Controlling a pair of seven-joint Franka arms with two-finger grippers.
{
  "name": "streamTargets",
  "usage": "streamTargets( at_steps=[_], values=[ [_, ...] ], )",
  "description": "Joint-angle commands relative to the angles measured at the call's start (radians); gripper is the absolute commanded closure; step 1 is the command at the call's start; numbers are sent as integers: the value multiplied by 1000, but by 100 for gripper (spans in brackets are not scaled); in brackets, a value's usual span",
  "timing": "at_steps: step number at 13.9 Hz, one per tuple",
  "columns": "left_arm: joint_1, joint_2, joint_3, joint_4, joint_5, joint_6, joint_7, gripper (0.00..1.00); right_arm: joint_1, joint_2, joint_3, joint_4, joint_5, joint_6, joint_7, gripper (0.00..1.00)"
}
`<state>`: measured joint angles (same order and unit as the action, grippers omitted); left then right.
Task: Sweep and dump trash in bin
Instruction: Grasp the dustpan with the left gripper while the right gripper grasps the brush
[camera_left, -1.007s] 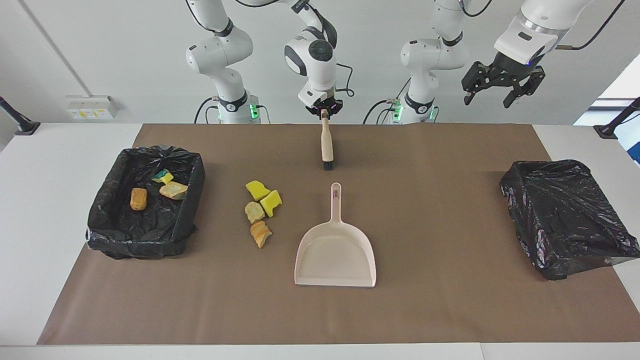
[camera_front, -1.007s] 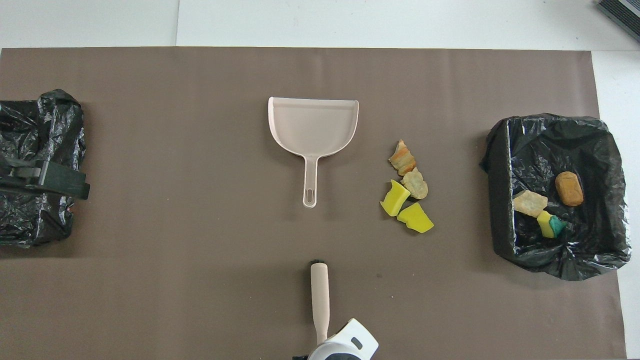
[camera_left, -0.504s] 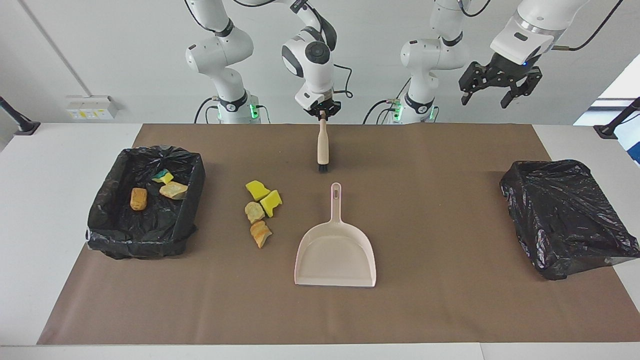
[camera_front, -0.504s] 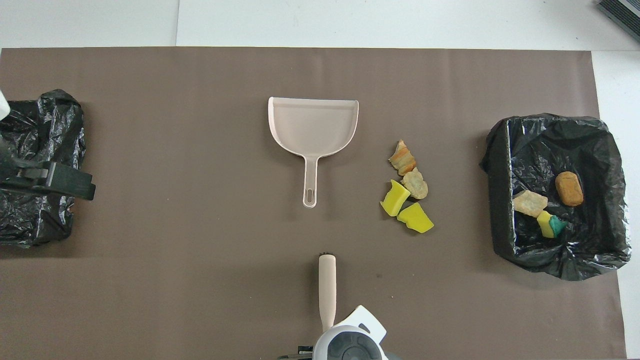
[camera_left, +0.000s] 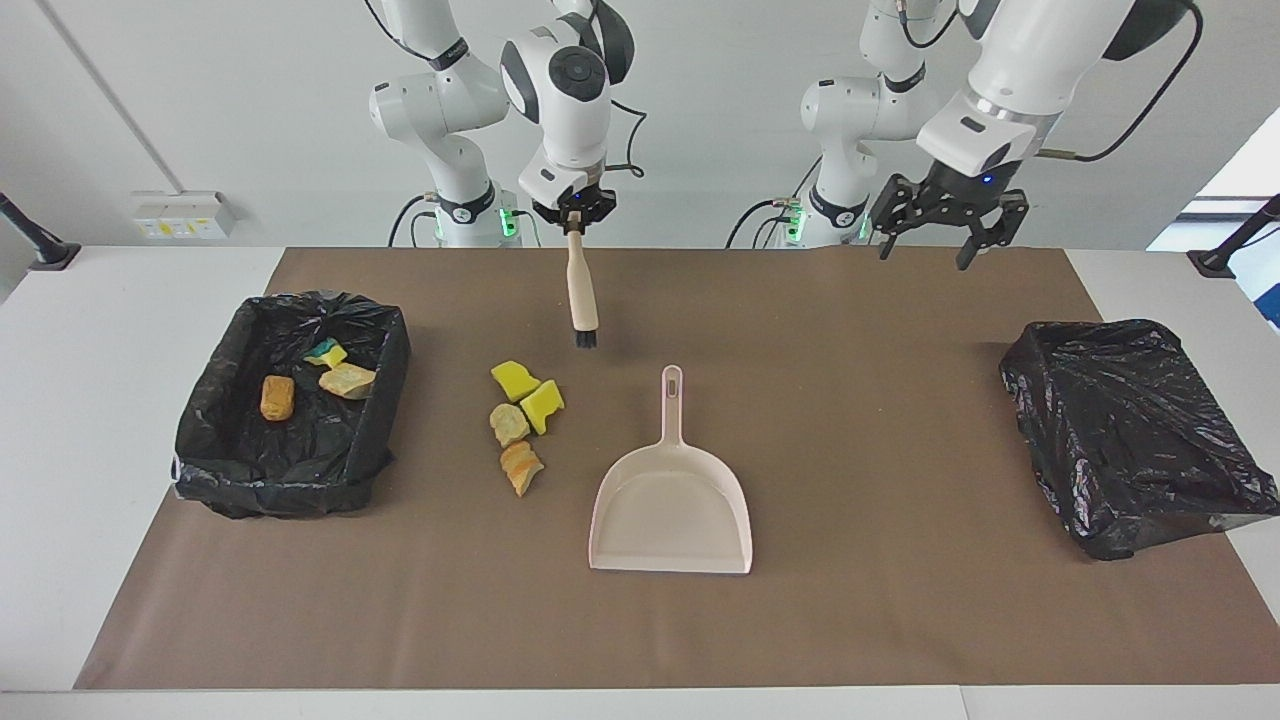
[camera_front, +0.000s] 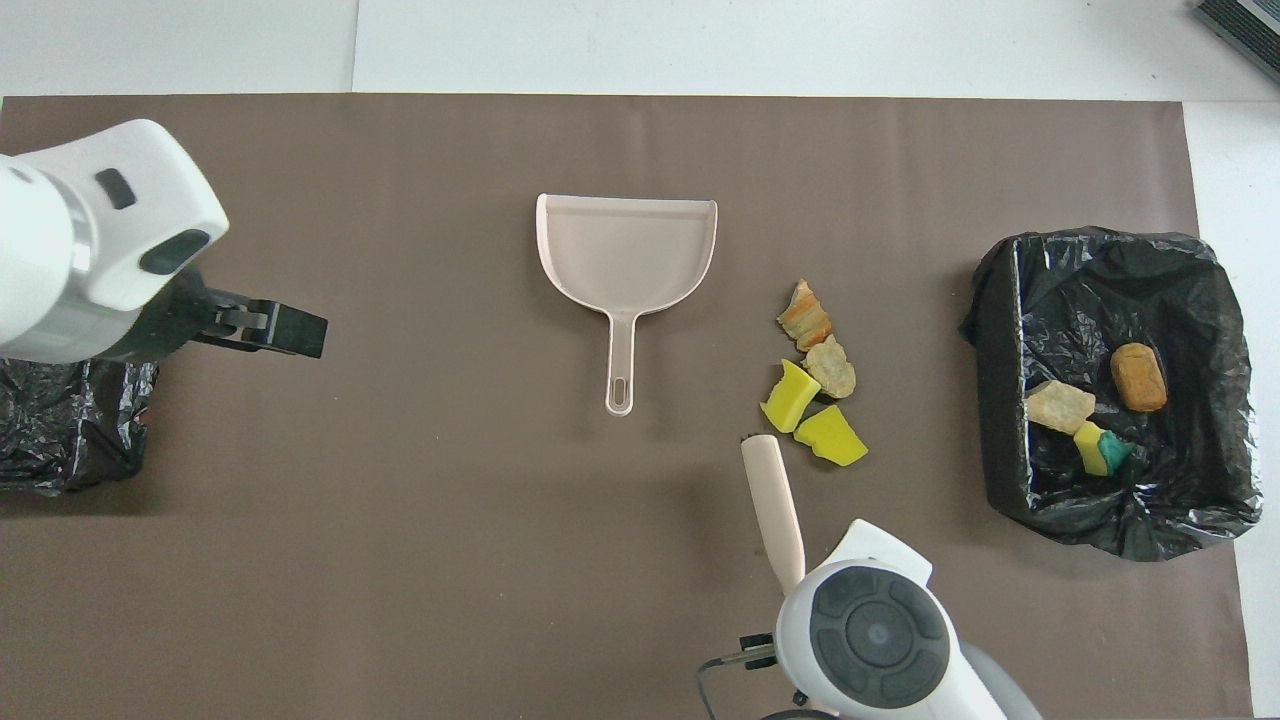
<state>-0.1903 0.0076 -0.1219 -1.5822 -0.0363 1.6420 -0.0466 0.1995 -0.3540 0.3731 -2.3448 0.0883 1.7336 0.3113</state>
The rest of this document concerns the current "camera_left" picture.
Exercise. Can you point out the orange striped sponge chunk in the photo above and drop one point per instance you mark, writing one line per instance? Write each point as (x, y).
(522, 468)

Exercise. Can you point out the beige hand brush black bristles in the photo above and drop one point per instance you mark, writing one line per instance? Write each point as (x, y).
(581, 290)

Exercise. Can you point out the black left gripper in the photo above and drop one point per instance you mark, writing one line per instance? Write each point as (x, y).
(960, 190)

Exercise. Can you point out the white wall socket box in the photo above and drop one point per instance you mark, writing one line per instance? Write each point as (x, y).
(185, 215)

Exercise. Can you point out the brown oval sponge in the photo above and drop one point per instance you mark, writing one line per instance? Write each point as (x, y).
(277, 398)

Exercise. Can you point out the black clamp mount pole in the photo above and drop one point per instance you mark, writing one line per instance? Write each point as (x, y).
(1215, 262)
(45, 250)

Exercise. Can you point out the pale pink plastic dustpan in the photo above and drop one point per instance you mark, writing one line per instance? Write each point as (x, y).
(670, 510)

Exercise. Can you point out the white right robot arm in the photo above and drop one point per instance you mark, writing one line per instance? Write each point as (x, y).
(565, 100)

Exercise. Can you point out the window with dark frame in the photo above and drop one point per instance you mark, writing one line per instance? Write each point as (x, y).
(1240, 175)

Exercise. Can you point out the black bag lined bin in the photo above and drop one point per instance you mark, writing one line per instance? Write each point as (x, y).
(1130, 430)
(230, 450)

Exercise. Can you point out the brown paper table mat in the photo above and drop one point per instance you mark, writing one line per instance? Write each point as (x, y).
(900, 600)

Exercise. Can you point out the beige sponge chunk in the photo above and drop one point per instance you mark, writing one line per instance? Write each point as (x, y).
(508, 425)
(347, 381)

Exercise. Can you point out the yellow green sponge piece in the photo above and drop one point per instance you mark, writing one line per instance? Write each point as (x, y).
(325, 353)

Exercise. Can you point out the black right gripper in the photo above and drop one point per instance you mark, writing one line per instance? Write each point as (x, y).
(575, 203)

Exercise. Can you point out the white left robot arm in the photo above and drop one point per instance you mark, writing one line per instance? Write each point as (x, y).
(1030, 60)

